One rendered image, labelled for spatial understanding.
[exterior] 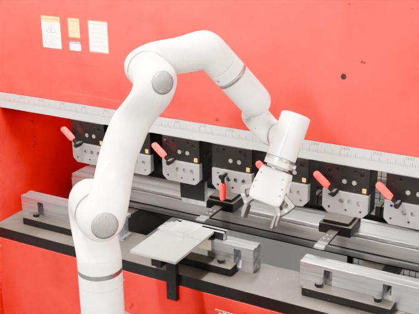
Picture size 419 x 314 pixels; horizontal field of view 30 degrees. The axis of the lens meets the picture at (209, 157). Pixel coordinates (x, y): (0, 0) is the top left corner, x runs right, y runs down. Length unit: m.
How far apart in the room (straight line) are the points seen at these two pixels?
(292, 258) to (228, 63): 2.87
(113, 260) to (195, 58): 0.57
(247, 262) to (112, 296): 0.74
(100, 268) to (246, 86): 0.61
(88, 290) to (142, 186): 1.16
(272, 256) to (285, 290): 2.13
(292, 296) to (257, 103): 0.80
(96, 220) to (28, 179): 1.42
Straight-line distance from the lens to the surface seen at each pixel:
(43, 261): 3.15
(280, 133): 2.17
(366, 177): 2.44
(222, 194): 2.63
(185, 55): 2.00
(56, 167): 3.50
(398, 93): 2.34
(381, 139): 2.39
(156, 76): 1.90
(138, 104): 1.94
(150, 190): 3.19
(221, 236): 2.78
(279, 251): 4.85
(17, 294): 3.34
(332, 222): 2.81
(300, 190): 2.56
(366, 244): 2.84
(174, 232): 2.74
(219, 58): 2.01
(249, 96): 2.07
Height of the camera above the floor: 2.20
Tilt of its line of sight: 20 degrees down
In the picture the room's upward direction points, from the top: 1 degrees counter-clockwise
